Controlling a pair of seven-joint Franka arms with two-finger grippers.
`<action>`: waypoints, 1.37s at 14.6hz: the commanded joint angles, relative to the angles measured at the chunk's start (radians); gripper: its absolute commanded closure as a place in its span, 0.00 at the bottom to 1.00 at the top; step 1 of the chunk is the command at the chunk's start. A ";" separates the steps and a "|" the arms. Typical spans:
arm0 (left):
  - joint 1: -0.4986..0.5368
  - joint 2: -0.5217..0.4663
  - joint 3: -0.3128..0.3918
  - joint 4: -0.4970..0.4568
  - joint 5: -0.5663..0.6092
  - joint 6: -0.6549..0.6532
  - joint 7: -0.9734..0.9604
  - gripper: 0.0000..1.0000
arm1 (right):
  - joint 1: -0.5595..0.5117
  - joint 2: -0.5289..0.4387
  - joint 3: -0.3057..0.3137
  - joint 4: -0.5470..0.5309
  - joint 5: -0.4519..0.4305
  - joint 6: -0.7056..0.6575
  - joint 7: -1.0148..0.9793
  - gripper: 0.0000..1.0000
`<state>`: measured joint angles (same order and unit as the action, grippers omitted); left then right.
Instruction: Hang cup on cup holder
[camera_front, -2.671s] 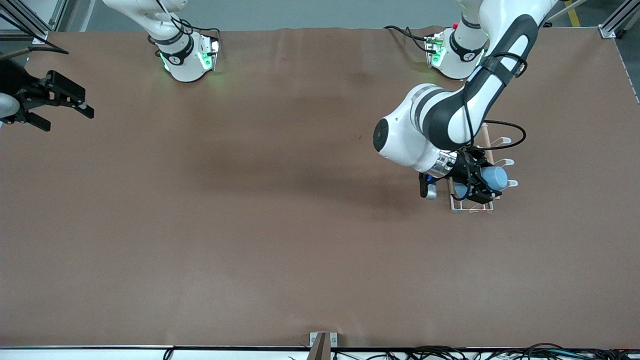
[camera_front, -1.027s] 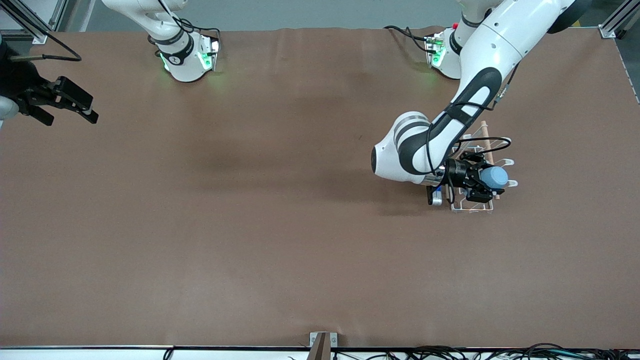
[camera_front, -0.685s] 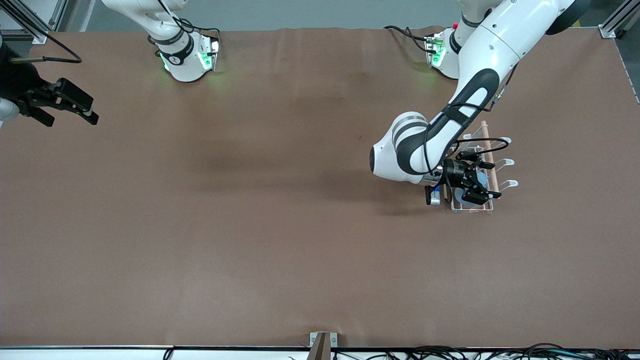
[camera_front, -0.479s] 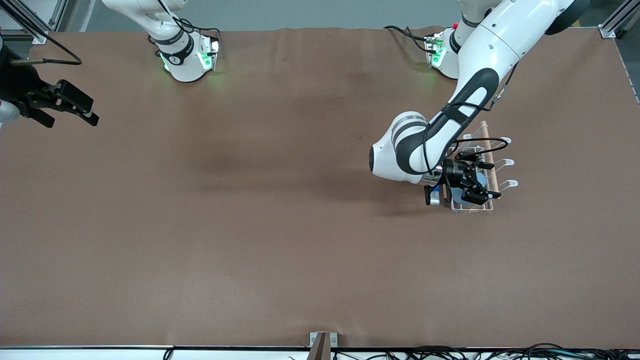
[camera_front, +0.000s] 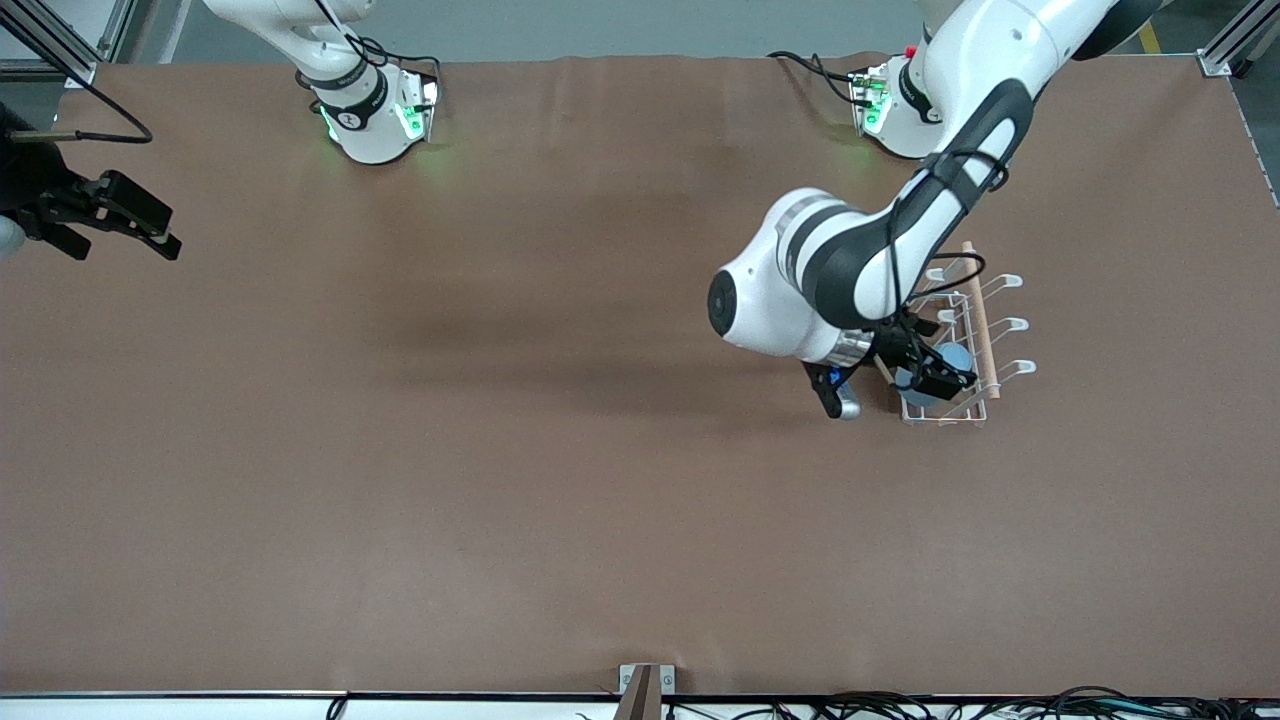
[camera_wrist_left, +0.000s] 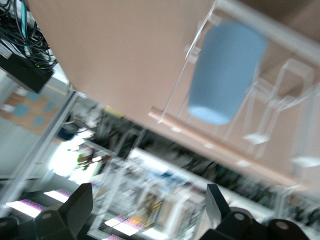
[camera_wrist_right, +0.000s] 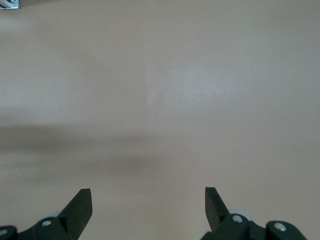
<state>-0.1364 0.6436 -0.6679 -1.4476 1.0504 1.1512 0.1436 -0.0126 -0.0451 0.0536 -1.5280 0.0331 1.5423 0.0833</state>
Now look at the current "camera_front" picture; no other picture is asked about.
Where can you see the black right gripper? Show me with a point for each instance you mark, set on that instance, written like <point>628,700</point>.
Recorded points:
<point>38,185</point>

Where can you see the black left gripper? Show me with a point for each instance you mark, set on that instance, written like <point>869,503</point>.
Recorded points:
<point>893,349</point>

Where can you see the blue plastic cup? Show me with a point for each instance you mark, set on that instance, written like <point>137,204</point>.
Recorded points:
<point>955,358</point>

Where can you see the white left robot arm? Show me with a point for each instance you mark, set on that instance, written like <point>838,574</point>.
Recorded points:
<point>760,300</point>

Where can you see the aluminium frame profile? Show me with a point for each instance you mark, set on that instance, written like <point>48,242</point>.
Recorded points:
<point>50,40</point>
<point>1240,30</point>

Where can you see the silver metal angle bracket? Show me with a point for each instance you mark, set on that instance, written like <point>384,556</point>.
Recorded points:
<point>665,678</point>

